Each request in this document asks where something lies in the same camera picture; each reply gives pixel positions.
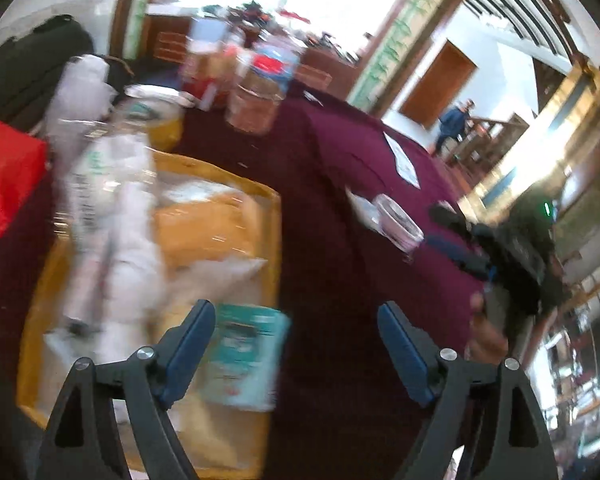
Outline black bag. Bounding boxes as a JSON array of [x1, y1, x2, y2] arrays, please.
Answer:
[[0, 15, 98, 136]]

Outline teal white packet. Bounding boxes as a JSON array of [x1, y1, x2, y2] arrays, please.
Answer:
[[200, 302, 292, 413]]

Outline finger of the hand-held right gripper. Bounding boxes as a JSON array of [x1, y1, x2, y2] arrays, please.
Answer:
[[429, 204, 478, 236], [425, 236, 497, 281]]

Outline wooden stair railing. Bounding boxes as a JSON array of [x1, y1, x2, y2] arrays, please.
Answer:
[[447, 115, 531, 186]]

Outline small white packet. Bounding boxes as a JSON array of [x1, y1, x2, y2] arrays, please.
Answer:
[[347, 187, 381, 233]]

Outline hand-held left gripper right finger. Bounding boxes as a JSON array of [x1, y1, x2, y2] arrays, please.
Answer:
[[377, 301, 561, 480]]

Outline white plastic bag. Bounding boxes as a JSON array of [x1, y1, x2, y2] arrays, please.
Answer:
[[45, 54, 116, 131]]

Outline wooden tray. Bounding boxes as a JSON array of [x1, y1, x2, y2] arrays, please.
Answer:
[[17, 150, 283, 480]]

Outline wooden cabinet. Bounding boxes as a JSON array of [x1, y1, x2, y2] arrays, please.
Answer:
[[142, 5, 196, 66]]

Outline orange content jar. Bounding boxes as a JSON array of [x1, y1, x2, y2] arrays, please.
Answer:
[[180, 17, 246, 111]]

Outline red bag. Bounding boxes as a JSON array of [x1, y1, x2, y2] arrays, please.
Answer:
[[0, 121, 48, 240]]

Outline blue label bottle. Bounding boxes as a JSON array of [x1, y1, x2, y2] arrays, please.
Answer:
[[252, 35, 306, 96]]

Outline large clear packet white contents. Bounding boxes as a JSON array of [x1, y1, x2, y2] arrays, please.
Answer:
[[55, 105, 168, 361]]

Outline clear jar with red label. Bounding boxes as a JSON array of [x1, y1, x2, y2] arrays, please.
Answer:
[[225, 50, 286, 136]]

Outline yellow tin with metal lid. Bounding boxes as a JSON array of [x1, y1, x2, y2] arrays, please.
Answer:
[[125, 85, 196, 148]]

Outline white card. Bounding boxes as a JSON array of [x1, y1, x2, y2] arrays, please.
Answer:
[[384, 132, 421, 190]]

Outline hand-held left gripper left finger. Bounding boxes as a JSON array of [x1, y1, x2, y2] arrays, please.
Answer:
[[35, 299, 217, 480]]

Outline yellow snack bag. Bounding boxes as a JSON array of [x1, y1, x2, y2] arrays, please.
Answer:
[[152, 195, 261, 271]]

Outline small clear plastic packet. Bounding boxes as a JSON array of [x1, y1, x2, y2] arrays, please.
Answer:
[[372, 194, 426, 253]]

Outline person's right hand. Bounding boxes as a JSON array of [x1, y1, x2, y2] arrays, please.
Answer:
[[466, 291, 511, 361]]

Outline wooden door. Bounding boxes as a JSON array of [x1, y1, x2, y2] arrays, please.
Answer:
[[399, 40, 478, 128]]

